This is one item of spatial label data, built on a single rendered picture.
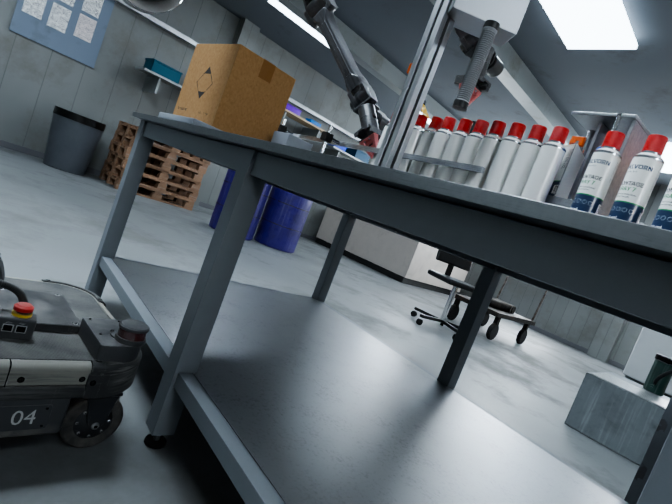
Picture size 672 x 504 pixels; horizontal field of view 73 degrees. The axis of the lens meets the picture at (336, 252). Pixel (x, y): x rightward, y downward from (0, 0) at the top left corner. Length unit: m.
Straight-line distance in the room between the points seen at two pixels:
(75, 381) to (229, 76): 0.97
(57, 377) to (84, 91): 6.54
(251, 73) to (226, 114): 0.16
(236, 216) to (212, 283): 0.18
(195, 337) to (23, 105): 6.35
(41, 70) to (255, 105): 5.92
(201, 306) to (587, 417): 2.71
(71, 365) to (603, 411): 2.96
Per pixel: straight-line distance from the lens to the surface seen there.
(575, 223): 0.54
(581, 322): 9.35
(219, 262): 1.17
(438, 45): 1.28
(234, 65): 1.57
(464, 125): 1.27
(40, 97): 7.40
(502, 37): 1.31
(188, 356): 1.24
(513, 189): 1.11
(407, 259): 8.11
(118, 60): 7.62
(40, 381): 1.14
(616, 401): 3.37
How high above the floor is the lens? 0.74
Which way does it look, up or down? 5 degrees down
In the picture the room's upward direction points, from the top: 21 degrees clockwise
